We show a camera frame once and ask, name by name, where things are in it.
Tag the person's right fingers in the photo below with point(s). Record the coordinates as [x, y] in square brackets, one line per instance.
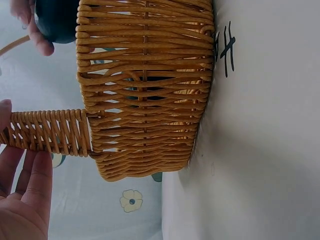
[38, 40]

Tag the person's right hand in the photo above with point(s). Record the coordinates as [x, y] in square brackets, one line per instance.
[37, 37]

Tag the person's left hand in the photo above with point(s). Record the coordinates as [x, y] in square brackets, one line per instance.
[22, 215]

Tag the dark round object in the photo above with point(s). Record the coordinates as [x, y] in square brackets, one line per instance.
[57, 20]

